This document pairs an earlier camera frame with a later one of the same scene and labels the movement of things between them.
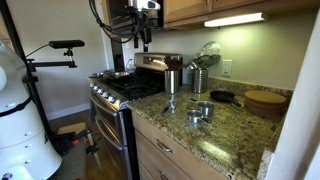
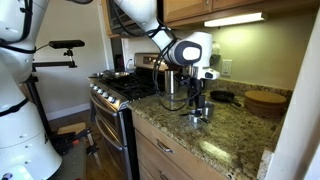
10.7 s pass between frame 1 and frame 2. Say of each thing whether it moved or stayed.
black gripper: moved
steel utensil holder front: stayed
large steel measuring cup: stayed
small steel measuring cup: moved
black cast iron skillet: stayed
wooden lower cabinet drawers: stayed
